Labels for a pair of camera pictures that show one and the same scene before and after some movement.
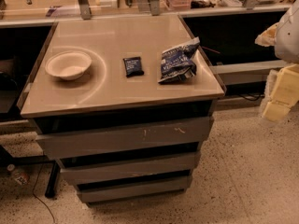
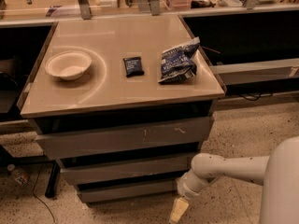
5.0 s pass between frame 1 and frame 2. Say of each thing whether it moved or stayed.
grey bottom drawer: stayed
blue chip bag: stayed
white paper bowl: stayed
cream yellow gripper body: moved
